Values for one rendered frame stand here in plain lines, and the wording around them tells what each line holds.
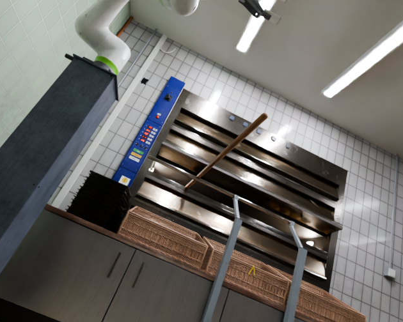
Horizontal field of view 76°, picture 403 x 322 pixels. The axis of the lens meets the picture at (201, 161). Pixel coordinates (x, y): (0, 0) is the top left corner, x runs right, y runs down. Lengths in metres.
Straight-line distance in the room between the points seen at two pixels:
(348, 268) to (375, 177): 1.07
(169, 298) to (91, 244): 0.53
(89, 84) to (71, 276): 1.00
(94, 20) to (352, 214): 2.71
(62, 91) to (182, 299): 1.24
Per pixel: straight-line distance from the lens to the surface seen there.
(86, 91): 1.32
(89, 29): 1.49
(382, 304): 3.15
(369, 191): 3.29
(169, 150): 2.24
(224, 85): 2.85
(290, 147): 2.83
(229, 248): 1.66
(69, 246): 1.65
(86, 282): 1.64
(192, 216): 2.21
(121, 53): 1.51
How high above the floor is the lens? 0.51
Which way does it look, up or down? 24 degrees up
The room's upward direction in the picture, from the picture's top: 23 degrees clockwise
